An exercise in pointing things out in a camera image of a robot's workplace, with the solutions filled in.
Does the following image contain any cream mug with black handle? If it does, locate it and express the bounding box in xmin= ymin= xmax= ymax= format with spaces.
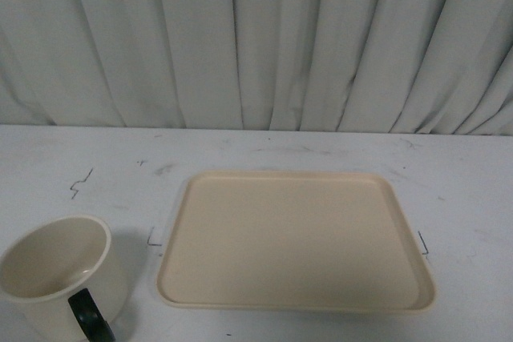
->
xmin=1 ymin=215 xmax=128 ymax=341

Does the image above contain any beige rectangular tray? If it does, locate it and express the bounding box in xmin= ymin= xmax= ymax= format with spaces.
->
xmin=156 ymin=171 xmax=436 ymax=314

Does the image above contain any white pleated curtain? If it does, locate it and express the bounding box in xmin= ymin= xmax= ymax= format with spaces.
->
xmin=1 ymin=0 xmax=512 ymax=135

